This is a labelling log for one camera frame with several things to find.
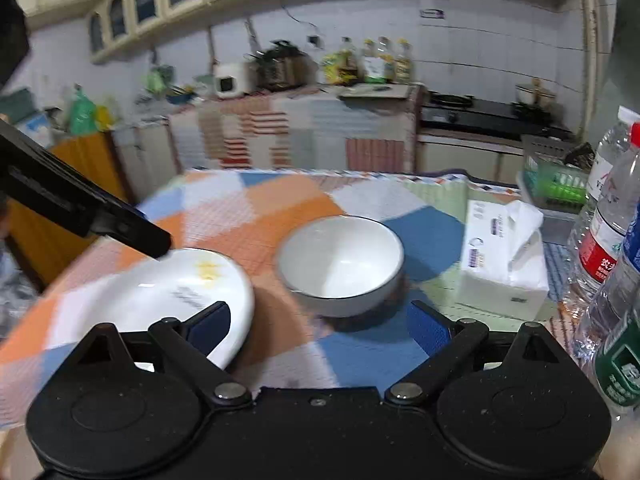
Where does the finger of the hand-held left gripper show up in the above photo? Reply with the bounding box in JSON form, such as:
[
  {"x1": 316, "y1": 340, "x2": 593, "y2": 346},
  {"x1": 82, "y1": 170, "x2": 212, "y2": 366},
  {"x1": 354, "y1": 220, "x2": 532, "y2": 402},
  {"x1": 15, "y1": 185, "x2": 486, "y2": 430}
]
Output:
[{"x1": 0, "y1": 119, "x2": 174, "y2": 260}]

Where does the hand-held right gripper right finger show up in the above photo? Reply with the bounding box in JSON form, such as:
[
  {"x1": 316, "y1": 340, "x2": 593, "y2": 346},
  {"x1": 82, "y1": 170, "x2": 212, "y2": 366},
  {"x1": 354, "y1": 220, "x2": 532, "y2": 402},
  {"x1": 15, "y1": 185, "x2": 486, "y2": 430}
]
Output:
[{"x1": 383, "y1": 300, "x2": 571, "y2": 408}]

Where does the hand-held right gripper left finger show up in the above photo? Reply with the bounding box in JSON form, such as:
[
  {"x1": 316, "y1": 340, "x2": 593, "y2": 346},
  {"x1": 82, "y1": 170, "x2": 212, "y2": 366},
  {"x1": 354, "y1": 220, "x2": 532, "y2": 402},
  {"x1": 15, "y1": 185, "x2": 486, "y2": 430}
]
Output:
[{"x1": 66, "y1": 301, "x2": 253, "y2": 408}]

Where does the white plate with sun print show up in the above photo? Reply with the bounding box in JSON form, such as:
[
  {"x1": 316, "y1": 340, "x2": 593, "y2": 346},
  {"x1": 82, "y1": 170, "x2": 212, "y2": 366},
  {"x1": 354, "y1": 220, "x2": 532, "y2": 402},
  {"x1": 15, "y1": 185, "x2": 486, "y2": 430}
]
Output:
[{"x1": 50, "y1": 247, "x2": 256, "y2": 372}]

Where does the white bowl with dark rim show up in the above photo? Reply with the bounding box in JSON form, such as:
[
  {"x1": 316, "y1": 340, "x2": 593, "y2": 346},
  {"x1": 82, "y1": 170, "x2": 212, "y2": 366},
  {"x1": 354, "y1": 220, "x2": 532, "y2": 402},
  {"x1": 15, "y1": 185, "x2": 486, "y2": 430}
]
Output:
[{"x1": 276, "y1": 215, "x2": 406, "y2": 319}]

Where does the yellow wooden chair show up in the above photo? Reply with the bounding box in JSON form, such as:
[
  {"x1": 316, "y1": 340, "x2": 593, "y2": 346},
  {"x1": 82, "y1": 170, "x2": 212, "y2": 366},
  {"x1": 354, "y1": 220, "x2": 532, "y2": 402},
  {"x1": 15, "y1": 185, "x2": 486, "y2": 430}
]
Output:
[{"x1": 5, "y1": 130, "x2": 135, "y2": 291}]

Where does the white tissue box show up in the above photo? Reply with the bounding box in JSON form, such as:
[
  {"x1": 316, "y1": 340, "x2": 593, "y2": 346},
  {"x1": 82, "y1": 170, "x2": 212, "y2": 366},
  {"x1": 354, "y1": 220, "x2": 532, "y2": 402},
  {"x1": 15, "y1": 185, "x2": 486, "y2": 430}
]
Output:
[{"x1": 457, "y1": 199, "x2": 550, "y2": 322}]

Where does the green plastic bag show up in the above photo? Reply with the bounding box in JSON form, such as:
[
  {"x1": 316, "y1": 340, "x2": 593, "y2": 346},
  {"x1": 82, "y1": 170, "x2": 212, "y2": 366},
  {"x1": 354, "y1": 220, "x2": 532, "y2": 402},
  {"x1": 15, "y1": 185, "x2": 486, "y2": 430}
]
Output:
[{"x1": 67, "y1": 86, "x2": 99, "y2": 136}]

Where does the green hanging cloth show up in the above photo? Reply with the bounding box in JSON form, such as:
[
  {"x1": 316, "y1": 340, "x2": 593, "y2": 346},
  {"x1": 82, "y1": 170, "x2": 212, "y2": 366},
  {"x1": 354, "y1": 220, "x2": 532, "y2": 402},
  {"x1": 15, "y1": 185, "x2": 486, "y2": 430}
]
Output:
[{"x1": 146, "y1": 65, "x2": 176, "y2": 96}]

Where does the white rice cooker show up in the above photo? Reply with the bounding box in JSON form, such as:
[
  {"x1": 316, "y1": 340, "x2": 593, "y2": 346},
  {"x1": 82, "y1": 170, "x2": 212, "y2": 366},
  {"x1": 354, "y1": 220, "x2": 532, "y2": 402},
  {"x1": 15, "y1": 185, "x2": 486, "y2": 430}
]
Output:
[{"x1": 213, "y1": 61, "x2": 249, "y2": 100}]

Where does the red cap water bottle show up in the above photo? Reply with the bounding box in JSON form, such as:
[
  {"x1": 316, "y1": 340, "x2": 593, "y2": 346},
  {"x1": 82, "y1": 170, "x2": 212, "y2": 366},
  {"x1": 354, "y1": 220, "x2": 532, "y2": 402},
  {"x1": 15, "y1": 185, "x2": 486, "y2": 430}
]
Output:
[{"x1": 567, "y1": 122, "x2": 640, "y2": 311}]

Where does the green plastic basket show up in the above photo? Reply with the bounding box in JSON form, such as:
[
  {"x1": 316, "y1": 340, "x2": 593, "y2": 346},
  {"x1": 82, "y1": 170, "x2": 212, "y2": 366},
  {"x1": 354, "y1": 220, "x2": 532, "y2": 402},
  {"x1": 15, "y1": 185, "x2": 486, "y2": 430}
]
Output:
[{"x1": 517, "y1": 135, "x2": 597, "y2": 211}]

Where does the green label water bottle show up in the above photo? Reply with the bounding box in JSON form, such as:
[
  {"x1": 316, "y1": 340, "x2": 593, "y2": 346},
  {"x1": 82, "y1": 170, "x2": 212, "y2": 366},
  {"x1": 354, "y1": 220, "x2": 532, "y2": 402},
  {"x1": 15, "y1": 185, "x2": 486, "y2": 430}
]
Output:
[{"x1": 590, "y1": 310, "x2": 640, "y2": 417}]

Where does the striped patchwork cover cloth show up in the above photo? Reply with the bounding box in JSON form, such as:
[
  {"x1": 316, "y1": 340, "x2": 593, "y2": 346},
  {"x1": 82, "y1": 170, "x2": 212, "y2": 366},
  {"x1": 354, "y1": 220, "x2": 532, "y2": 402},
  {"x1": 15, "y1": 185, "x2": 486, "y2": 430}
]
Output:
[{"x1": 167, "y1": 85, "x2": 427, "y2": 174}]

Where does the blue cap water bottle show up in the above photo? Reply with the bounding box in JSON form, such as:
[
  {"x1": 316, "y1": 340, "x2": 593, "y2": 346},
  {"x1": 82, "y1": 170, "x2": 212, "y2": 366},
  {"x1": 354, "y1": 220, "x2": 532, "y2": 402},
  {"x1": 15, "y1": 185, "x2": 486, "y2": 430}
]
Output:
[{"x1": 575, "y1": 217, "x2": 640, "y2": 356}]

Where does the black pressure cooker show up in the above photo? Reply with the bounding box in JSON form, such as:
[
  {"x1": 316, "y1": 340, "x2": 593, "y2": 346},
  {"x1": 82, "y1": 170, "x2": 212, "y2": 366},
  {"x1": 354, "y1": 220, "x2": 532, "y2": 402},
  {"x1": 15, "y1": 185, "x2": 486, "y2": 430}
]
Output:
[{"x1": 255, "y1": 40, "x2": 309, "y2": 92}]

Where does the black gas stove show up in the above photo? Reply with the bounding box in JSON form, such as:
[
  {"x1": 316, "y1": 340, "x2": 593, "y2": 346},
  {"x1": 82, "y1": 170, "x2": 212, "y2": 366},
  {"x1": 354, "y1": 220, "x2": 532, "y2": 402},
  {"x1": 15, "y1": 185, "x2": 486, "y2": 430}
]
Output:
[{"x1": 420, "y1": 92, "x2": 574, "y2": 142}]

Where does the cutting board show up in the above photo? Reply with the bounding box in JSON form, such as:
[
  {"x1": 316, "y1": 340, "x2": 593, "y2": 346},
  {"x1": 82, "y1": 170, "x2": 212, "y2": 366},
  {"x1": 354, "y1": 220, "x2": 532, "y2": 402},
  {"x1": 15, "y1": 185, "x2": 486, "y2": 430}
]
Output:
[{"x1": 337, "y1": 83, "x2": 412, "y2": 101}]

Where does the clear cap water bottle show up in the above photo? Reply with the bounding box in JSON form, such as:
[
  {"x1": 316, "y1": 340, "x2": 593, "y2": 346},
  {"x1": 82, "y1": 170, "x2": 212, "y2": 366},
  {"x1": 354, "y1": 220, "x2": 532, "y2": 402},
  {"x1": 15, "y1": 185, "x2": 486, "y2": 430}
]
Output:
[{"x1": 586, "y1": 106, "x2": 635, "y2": 203}]

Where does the cooking pot with lid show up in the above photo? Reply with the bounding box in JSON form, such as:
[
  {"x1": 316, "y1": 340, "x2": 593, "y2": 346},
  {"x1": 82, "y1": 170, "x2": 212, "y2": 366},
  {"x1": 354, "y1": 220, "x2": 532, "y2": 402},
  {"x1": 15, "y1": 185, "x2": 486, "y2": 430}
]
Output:
[{"x1": 515, "y1": 79, "x2": 557, "y2": 109}]

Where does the yellow snack packet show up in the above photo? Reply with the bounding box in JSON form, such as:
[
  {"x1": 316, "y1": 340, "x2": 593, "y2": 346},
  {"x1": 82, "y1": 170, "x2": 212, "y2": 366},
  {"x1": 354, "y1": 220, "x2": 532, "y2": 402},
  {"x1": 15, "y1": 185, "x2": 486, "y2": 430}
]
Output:
[{"x1": 321, "y1": 55, "x2": 346, "y2": 86}]

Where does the yellow cooking oil bottle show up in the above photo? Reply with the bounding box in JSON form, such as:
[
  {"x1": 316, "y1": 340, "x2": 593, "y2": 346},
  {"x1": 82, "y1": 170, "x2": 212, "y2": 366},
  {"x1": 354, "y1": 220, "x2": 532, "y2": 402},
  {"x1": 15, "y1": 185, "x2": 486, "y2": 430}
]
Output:
[
  {"x1": 377, "y1": 36, "x2": 397, "y2": 84},
  {"x1": 361, "y1": 38, "x2": 382, "y2": 84},
  {"x1": 395, "y1": 37, "x2": 415, "y2": 84}
]

